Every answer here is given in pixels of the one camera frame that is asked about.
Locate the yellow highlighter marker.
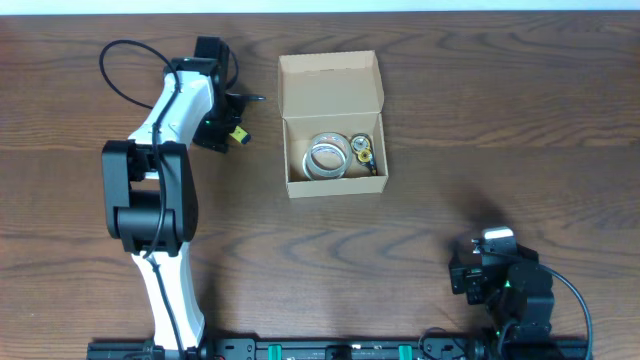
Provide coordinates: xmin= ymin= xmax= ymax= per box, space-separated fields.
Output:
xmin=230 ymin=126 xmax=251 ymax=145

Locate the beige masking tape roll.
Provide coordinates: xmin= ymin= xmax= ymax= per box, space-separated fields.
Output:
xmin=302 ymin=143 xmax=352 ymax=181

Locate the clear tape roll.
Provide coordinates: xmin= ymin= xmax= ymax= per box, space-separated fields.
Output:
xmin=310 ymin=132 xmax=353 ymax=165

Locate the brown cardboard box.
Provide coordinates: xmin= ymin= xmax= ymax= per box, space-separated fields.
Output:
xmin=278 ymin=51 xmax=389 ymax=198

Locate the yellow correction tape dispenser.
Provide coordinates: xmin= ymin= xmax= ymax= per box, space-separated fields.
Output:
xmin=350 ymin=133 xmax=377 ymax=176

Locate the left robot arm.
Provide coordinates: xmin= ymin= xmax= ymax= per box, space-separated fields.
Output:
xmin=102 ymin=55 xmax=251 ymax=358

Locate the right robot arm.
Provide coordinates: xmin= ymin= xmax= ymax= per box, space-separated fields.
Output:
xmin=449 ymin=234 xmax=565 ymax=360

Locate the black ballpoint pen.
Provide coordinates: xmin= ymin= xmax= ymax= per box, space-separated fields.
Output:
xmin=243 ymin=95 xmax=267 ymax=102

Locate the right black cable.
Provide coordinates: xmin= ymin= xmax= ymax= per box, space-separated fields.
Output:
xmin=477 ymin=247 xmax=595 ymax=360

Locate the black mounting rail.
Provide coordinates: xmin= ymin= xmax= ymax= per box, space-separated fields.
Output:
xmin=87 ymin=337 xmax=594 ymax=360

